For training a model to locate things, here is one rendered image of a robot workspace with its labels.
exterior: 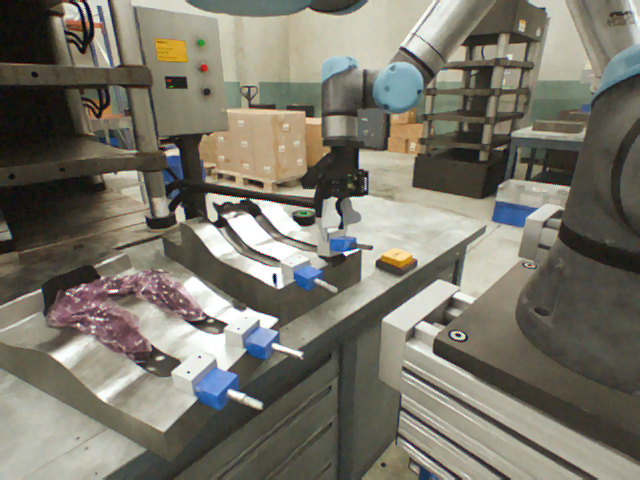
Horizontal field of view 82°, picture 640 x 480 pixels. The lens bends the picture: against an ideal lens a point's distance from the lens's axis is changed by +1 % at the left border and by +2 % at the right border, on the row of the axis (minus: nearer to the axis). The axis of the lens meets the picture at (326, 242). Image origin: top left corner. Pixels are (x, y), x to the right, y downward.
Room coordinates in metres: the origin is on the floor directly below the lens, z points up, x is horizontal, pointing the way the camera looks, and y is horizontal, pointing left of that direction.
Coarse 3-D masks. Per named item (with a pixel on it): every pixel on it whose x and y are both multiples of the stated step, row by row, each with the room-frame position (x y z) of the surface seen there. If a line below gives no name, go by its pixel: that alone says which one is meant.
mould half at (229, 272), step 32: (192, 224) 0.83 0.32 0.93; (256, 224) 0.89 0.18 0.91; (288, 224) 0.93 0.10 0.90; (192, 256) 0.83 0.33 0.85; (224, 256) 0.75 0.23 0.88; (288, 256) 0.75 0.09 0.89; (352, 256) 0.76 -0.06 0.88; (224, 288) 0.73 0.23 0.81; (256, 288) 0.65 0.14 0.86; (288, 288) 0.62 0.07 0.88; (320, 288) 0.68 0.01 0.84; (288, 320) 0.62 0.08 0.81
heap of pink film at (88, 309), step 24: (72, 288) 0.60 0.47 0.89; (96, 288) 0.60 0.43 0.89; (120, 288) 0.59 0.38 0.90; (144, 288) 0.57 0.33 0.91; (168, 288) 0.57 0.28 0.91; (72, 312) 0.51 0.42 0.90; (96, 312) 0.48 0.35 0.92; (120, 312) 0.49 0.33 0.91; (192, 312) 0.55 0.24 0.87; (96, 336) 0.45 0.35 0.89; (120, 336) 0.45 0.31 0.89; (144, 336) 0.48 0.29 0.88; (144, 360) 0.44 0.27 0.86
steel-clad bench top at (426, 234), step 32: (352, 224) 1.19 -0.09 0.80; (384, 224) 1.19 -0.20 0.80; (416, 224) 1.19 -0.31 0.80; (448, 224) 1.19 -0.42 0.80; (480, 224) 1.19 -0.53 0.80; (160, 256) 0.93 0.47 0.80; (416, 256) 0.93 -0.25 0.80; (352, 288) 0.75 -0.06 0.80; (384, 288) 0.75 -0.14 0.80; (320, 320) 0.63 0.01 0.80; (0, 384) 0.45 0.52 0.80; (0, 416) 0.39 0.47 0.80; (32, 416) 0.39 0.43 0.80; (64, 416) 0.39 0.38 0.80; (0, 448) 0.34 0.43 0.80; (32, 448) 0.34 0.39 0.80; (64, 448) 0.34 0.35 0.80; (96, 448) 0.34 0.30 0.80; (128, 448) 0.34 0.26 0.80
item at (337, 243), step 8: (320, 232) 0.75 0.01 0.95; (328, 232) 0.73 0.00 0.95; (336, 232) 0.75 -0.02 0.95; (320, 240) 0.74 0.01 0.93; (328, 240) 0.73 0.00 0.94; (336, 240) 0.72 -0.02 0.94; (344, 240) 0.71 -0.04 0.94; (352, 240) 0.72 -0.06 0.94; (320, 248) 0.74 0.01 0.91; (328, 248) 0.72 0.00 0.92; (336, 248) 0.71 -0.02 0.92; (344, 248) 0.70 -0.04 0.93; (352, 248) 0.72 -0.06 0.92; (360, 248) 0.69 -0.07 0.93; (368, 248) 0.68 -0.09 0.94; (328, 256) 0.72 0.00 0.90
